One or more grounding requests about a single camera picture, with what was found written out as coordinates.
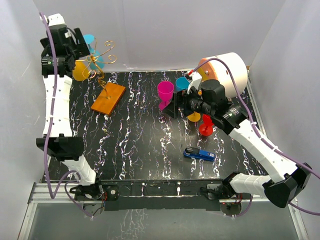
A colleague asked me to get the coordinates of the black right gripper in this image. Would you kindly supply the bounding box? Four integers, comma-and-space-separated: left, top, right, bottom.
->
163, 84, 215, 120

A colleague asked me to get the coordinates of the pink wine glass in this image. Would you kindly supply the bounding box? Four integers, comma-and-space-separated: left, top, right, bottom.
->
157, 81, 175, 111

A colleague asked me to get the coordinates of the yellow wine glass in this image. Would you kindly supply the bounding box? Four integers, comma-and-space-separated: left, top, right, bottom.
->
187, 111, 201, 123

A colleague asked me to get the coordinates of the blue wine glass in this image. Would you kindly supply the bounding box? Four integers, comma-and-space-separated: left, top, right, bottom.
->
175, 76, 190, 92
83, 34, 105, 70

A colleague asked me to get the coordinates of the red wine glass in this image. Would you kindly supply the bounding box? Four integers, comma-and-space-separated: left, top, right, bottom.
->
199, 114, 214, 137

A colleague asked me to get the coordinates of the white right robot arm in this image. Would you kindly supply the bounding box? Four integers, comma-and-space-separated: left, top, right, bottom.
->
157, 79, 312, 208

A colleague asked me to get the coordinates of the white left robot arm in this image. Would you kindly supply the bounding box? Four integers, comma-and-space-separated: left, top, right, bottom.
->
36, 13, 104, 200

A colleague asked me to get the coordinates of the orange-yellow wine glass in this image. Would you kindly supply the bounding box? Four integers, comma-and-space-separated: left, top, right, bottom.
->
72, 60, 90, 82

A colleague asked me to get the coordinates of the wooden rack base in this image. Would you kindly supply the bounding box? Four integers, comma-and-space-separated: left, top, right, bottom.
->
91, 82, 126, 116

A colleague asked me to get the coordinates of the blue black stapler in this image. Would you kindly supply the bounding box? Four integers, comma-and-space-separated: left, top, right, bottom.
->
183, 146, 216, 162

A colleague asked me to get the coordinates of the white cylinder with orange face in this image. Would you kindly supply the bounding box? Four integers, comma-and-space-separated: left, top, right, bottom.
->
197, 52, 248, 98

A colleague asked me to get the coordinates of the gold wire wine glass rack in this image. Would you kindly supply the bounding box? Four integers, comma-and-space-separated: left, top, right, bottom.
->
81, 34, 117, 99

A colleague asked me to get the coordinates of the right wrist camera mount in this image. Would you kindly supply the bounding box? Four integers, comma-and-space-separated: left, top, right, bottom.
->
185, 70, 202, 94

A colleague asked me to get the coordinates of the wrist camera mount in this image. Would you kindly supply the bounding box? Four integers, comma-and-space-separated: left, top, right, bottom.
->
47, 13, 66, 27
185, 70, 202, 94

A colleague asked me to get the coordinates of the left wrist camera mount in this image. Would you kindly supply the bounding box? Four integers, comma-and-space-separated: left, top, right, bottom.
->
47, 13, 66, 27

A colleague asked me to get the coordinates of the aluminium frame rail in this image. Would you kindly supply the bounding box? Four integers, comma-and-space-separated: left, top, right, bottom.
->
22, 71, 307, 240

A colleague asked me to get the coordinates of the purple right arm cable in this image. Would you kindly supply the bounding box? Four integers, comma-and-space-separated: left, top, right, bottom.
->
193, 57, 320, 218

